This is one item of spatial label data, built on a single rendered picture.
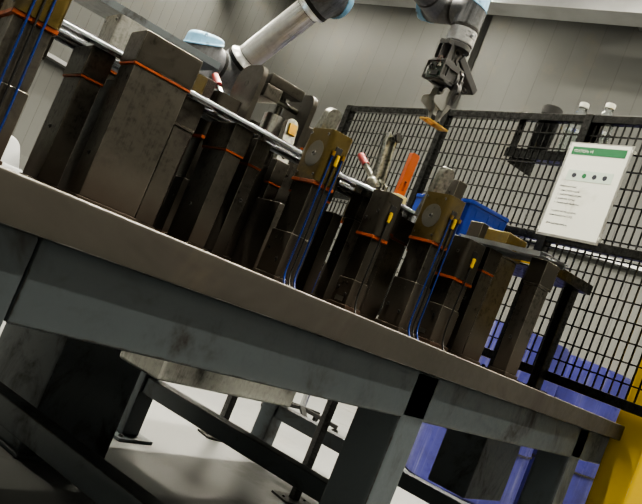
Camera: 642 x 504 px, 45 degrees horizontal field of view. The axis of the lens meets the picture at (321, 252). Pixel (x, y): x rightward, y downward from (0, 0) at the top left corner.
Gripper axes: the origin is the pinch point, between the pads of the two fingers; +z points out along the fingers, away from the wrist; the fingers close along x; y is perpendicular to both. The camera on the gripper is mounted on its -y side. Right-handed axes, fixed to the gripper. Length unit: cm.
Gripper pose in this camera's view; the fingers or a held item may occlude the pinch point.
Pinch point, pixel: (435, 118)
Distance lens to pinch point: 212.9
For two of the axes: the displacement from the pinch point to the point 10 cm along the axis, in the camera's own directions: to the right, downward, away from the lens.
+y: -7.4, -3.3, -5.9
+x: 5.7, 1.8, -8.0
